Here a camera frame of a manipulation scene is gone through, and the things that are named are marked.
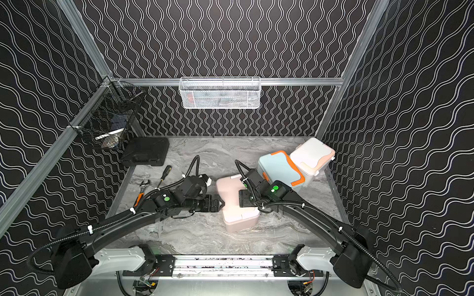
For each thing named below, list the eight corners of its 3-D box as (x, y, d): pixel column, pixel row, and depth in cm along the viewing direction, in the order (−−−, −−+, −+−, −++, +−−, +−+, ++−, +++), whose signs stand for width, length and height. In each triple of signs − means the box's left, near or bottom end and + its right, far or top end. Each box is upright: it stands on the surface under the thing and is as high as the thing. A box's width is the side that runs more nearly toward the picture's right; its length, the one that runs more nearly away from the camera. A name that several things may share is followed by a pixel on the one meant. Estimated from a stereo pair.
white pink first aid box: (303, 191, 99) (313, 175, 86) (280, 172, 106) (286, 155, 94) (326, 169, 108) (338, 151, 95) (303, 153, 116) (311, 135, 103)
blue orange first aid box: (273, 205, 94) (278, 190, 81) (255, 175, 105) (257, 157, 93) (297, 195, 98) (306, 178, 85) (277, 167, 109) (282, 149, 97)
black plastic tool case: (125, 167, 108) (119, 160, 102) (136, 143, 120) (132, 135, 115) (162, 167, 108) (158, 160, 102) (170, 143, 120) (167, 135, 115)
